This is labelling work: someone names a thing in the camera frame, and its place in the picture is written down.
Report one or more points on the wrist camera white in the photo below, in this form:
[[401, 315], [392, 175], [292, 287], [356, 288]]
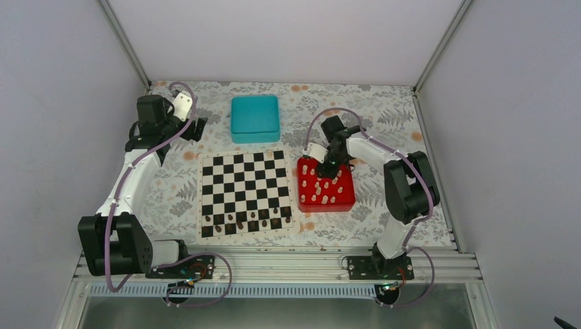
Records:
[[315, 151], [182, 104]]

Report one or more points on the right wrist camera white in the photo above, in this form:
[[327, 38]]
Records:
[[315, 151]]

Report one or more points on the floral patterned tablecloth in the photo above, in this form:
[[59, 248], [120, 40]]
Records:
[[388, 113]]

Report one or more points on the red plastic tray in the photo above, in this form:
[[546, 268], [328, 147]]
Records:
[[344, 201]]

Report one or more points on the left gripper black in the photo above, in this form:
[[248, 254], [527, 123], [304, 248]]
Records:
[[188, 134]]

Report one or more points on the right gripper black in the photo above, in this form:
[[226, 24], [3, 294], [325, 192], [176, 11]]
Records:
[[328, 173]]

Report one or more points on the aluminium rail frame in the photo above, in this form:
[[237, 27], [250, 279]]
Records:
[[322, 265]]

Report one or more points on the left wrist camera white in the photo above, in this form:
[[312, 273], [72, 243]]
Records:
[[182, 104]]

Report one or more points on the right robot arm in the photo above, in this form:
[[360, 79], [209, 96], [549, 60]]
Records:
[[409, 186]]

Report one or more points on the black white chessboard mat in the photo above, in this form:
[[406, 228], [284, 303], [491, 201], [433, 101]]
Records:
[[240, 182]]

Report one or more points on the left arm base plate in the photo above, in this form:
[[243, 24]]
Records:
[[200, 267]]

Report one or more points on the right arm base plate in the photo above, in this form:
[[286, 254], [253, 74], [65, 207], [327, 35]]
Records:
[[371, 268]]

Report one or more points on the teal plastic box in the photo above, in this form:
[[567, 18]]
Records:
[[255, 119]]

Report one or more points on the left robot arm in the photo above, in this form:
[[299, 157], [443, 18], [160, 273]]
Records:
[[113, 236]]

